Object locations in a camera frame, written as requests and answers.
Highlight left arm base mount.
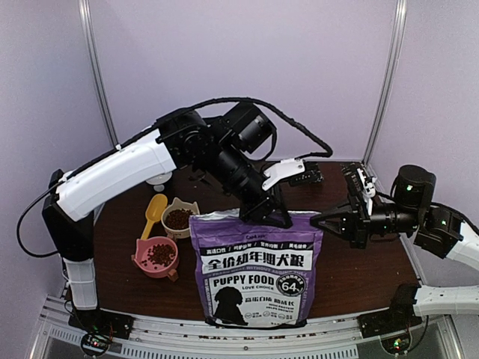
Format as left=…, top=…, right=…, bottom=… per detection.
left=68, top=310, right=134, bottom=357

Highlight front aluminium rail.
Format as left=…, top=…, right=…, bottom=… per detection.
left=26, top=301, right=462, bottom=358

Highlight yellow plastic scoop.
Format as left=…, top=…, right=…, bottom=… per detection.
left=140, top=194, right=168, bottom=240

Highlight kibble in pink bowl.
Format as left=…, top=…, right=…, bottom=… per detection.
left=147, top=244, right=177, bottom=267

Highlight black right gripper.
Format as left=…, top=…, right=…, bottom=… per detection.
left=311, top=192, right=421, bottom=251

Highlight black braided left cable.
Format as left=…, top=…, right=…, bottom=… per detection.
left=16, top=97, right=334, bottom=259

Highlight aluminium frame post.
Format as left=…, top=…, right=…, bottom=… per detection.
left=362, top=0, right=407, bottom=165
left=78, top=0, right=119, bottom=148

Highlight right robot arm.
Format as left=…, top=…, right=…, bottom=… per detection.
left=310, top=164, right=478, bottom=331

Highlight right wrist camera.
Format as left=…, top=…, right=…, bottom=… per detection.
left=341, top=162, right=376, bottom=215

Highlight kibble in cream bowl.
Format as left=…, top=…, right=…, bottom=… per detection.
left=164, top=209, right=193, bottom=230

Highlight left aluminium frame post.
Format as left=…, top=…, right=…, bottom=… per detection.
left=78, top=0, right=119, bottom=148

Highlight right aluminium frame post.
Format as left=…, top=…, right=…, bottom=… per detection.
left=362, top=0, right=407, bottom=165

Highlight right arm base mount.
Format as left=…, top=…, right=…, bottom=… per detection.
left=357, top=309, right=422, bottom=357

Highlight cream cat-ear pet bowl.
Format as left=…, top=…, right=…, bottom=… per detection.
left=161, top=197, right=200, bottom=241

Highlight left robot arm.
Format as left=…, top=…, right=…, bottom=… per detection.
left=42, top=97, right=291, bottom=332

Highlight pink cat-ear pet bowl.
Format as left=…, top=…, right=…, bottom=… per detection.
left=132, top=236, right=180, bottom=282

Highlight purple pet food bag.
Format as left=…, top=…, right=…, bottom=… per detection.
left=189, top=209, right=323, bottom=330

